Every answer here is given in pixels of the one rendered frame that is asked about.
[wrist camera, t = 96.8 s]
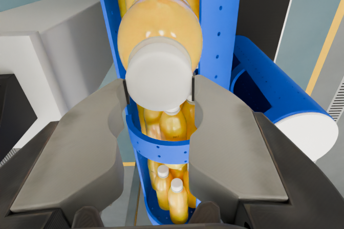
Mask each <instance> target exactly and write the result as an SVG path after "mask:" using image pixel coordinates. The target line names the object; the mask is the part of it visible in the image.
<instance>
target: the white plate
mask: <svg viewBox="0 0 344 229"><path fill-rule="evenodd" d="M275 126H277V127H278V128H279V129H280V130H281V131H282V132H283V133H284V134H285V135H286V136H287V137H288V138H289V139H290V140H291V141H292V142H293V143H294V144H295V145H296V146H297V147H298V148H299V149H300V150H301V151H302V152H304V153H305V154H306V155H307V156H308V157H309V158H310V159H311V160H312V161H315V160H317V159H319V158H320V157H322V156H323V155H324V154H326V153H327V152H328V151H329V150H330V149H331V148H332V147H333V145H334V144H335V142H336V140H337V137H338V127H337V124H336V123H335V121H334V120H333V119H332V118H330V117H329V116H327V115H325V114H322V113H318V112H303V113H298V114H294V115H291V116H288V117H286V118H284V119H282V120H280V121H278V122H277V123H275Z"/></svg>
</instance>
